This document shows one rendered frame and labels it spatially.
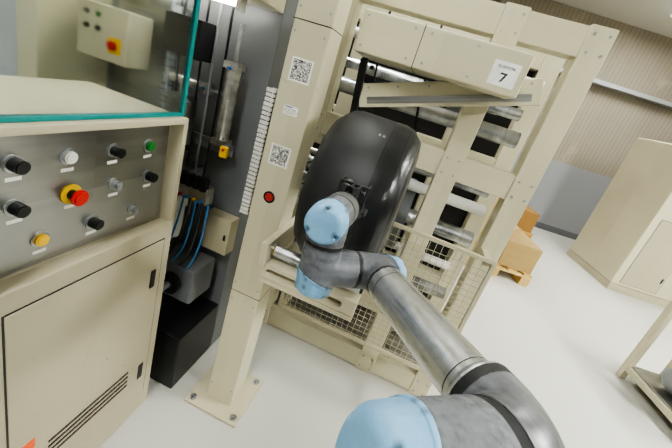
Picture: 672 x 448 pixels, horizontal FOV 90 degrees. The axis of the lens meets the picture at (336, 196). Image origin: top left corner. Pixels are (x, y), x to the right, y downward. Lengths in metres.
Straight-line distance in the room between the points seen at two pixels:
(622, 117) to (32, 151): 7.69
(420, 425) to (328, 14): 1.04
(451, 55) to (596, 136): 6.39
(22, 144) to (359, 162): 0.76
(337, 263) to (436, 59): 0.91
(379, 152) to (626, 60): 6.89
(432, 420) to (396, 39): 1.21
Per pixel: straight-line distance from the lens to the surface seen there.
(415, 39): 1.35
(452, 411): 0.36
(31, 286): 1.06
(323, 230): 0.58
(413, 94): 1.46
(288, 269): 1.22
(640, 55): 7.78
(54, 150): 0.99
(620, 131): 7.79
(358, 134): 1.01
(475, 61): 1.34
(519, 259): 4.32
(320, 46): 1.13
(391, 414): 0.33
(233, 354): 1.67
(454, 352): 0.50
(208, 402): 1.89
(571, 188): 7.64
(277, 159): 1.19
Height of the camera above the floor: 1.53
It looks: 19 degrees down
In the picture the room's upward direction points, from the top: 18 degrees clockwise
